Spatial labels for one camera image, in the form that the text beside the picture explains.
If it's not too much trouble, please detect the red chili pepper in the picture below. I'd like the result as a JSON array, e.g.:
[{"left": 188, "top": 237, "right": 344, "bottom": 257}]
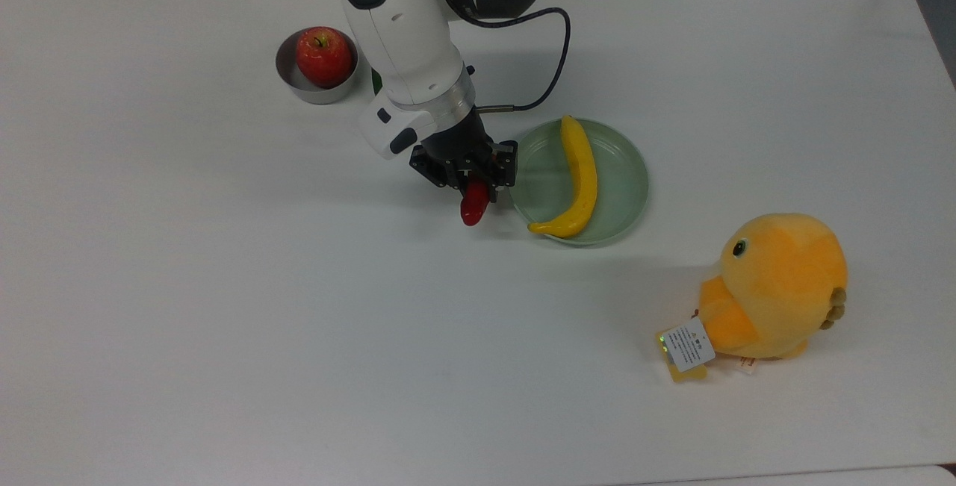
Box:
[{"left": 460, "top": 176, "right": 491, "bottom": 227}]

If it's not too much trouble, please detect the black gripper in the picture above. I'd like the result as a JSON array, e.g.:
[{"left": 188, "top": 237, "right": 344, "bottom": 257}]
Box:
[{"left": 409, "top": 108, "right": 518, "bottom": 207}]

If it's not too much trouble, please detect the round metal bowl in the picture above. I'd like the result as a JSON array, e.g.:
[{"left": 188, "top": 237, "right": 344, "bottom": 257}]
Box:
[{"left": 275, "top": 27, "right": 361, "bottom": 105}]

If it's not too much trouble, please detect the yellow card tag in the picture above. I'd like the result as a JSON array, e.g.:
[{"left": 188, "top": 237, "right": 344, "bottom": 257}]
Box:
[{"left": 657, "top": 329, "right": 709, "bottom": 384}]

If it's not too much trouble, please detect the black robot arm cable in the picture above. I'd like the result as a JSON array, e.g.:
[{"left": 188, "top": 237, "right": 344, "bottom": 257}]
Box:
[{"left": 439, "top": 0, "right": 572, "bottom": 113}]

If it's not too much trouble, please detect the white paper hang tag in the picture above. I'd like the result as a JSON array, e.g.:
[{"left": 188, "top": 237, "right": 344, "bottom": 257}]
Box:
[{"left": 661, "top": 317, "right": 716, "bottom": 373}]

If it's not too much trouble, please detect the orange plush toy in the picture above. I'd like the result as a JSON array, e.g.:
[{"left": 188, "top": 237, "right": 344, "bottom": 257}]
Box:
[{"left": 695, "top": 213, "right": 849, "bottom": 361}]

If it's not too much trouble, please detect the red apple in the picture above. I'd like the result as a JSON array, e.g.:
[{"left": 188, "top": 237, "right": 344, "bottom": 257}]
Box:
[{"left": 296, "top": 26, "right": 354, "bottom": 89}]

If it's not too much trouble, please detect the yellow banana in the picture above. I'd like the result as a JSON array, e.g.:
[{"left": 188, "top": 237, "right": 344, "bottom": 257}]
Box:
[{"left": 528, "top": 115, "right": 599, "bottom": 239}]

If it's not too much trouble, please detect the light green plastic plate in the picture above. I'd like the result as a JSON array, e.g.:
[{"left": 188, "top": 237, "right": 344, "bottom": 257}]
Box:
[{"left": 509, "top": 118, "right": 650, "bottom": 246}]

